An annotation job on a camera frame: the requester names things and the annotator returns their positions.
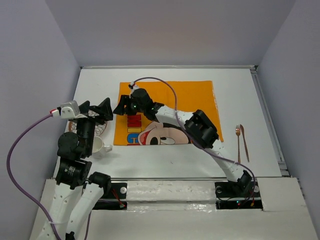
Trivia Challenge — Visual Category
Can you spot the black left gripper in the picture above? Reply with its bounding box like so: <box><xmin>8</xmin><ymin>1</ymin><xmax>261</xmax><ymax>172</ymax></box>
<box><xmin>76</xmin><ymin>96</ymin><xmax>114</xmax><ymax>155</ymax></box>

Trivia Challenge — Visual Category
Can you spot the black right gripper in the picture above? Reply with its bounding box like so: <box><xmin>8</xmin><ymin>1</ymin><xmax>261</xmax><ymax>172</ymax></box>
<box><xmin>113</xmin><ymin>94</ymin><xmax>145</xmax><ymax>116</ymax></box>

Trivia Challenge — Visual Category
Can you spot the floral patterned plate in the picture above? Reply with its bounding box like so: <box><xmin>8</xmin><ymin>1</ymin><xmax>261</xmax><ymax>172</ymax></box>
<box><xmin>67</xmin><ymin>120</ymin><xmax>108</xmax><ymax>137</ymax></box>

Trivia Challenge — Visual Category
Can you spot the orange cartoon mouse placemat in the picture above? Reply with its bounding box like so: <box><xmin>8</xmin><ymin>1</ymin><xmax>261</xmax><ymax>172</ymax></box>
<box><xmin>113</xmin><ymin>81</ymin><xmax>224</xmax><ymax>146</ymax></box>

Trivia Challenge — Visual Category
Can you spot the white mug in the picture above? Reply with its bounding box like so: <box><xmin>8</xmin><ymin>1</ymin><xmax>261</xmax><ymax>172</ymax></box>
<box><xmin>92</xmin><ymin>136</ymin><xmax>113</xmax><ymax>159</ymax></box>

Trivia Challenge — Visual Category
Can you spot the copper fork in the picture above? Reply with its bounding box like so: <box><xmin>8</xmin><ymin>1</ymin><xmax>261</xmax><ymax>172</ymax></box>
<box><xmin>235</xmin><ymin>124</ymin><xmax>241</xmax><ymax>163</ymax></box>

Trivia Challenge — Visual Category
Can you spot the copper knife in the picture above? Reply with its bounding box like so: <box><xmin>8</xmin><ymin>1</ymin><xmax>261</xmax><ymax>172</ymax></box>
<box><xmin>240</xmin><ymin>124</ymin><xmax>250</xmax><ymax>163</ymax></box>

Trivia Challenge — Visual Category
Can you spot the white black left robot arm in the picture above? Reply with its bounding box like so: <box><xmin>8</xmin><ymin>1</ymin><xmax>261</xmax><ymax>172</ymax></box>
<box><xmin>37</xmin><ymin>98</ymin><xmax>113</xmax><ymax>240</ymax></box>

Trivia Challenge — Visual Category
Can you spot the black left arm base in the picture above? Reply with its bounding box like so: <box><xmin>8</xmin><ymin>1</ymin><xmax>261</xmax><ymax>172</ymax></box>
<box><xmin>93</xmin><ymin>182</ymin><xmax>128</xmax><ymax>211</ymax></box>

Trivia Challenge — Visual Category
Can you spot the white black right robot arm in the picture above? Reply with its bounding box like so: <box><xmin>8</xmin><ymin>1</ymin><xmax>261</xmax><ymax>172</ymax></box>
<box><xmin>91</xmin><ymin>86</ymin><xmax>256</xmax><ymax>199</ymax></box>

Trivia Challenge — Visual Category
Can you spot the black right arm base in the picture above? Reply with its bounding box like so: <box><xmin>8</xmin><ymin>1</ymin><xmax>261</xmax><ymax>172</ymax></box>
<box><xmin>214</xmin><ymin>181</ymin><xmax>263</xmax><ymax>210</ymax></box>

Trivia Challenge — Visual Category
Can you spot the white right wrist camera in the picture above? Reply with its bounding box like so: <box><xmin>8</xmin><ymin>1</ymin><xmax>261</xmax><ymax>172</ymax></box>
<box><xmin>128</xmin><ymin>81</ymin><xmax>139</xmax><ymax>92</ymax></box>

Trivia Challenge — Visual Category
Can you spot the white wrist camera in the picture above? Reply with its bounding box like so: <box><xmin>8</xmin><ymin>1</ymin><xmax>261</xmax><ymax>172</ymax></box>
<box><xmin>128</xmin><ymin>81</ymin><xmax>139</xmax><ymax>92</ymax></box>
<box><xmin>50</xmin><ymin>100</ymin><xmax>81</xmax><ymax>120</ymax></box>

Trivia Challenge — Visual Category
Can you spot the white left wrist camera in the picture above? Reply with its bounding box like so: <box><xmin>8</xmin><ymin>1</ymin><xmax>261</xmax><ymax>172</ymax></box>
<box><xmin>50</xmin><ymin>100</ymin><xmax>81</xmax><ymax>120</ymax></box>

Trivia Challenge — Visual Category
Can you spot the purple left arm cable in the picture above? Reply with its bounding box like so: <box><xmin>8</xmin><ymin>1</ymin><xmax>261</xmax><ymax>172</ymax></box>
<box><xmin>6</xmin><ymin>112</ymin><xmax>92</xmax><ymax>240</ymax></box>

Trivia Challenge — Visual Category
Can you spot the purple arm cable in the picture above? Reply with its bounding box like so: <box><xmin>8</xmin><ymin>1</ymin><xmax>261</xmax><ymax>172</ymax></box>
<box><xmin>128</xmin><ymin>76</ymin><xmax>257</xmax><ymax>208</ymax></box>
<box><xmin>6</xmin><ymin>112</ymin><xmax>92</xmax><ymax>240</ymax></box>

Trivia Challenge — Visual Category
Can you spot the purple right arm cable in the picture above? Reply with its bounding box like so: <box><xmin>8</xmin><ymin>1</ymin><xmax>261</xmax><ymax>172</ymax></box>
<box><xmin>128</xmin><ymin>76</ymin><xmax>257</xmax><ymax>208</ymax></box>

